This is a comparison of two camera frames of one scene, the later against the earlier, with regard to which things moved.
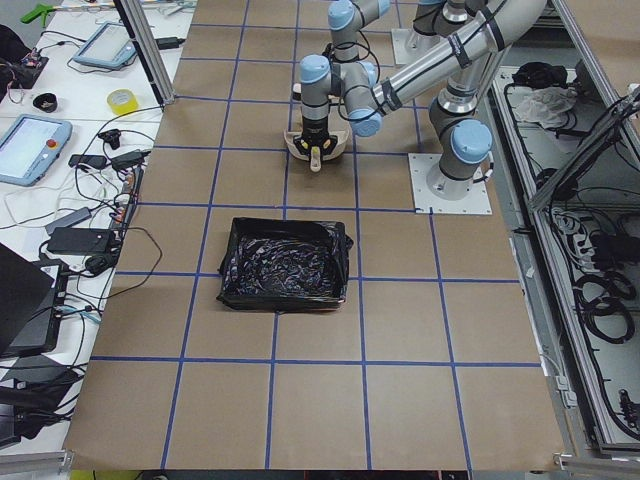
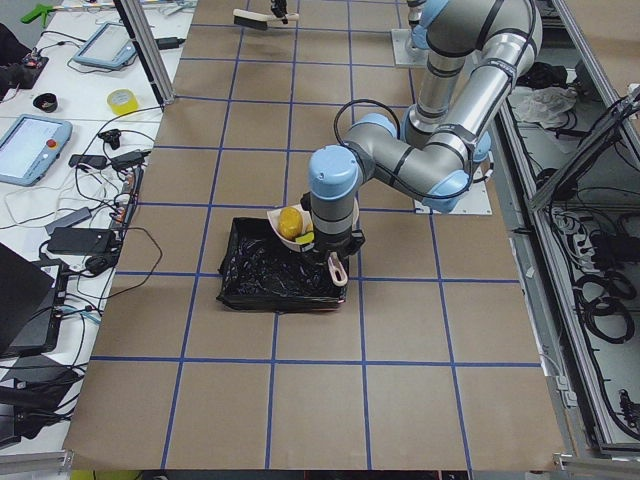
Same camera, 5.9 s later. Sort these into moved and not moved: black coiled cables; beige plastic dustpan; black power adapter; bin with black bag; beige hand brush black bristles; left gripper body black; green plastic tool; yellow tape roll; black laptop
Moved: left gripper body black; beige plastic dustpan; beige hand brush black bristles
Not moved: black laptop; black coiled cables; yellow tape roll; black power adapter; bin with black bag; green plastic tool
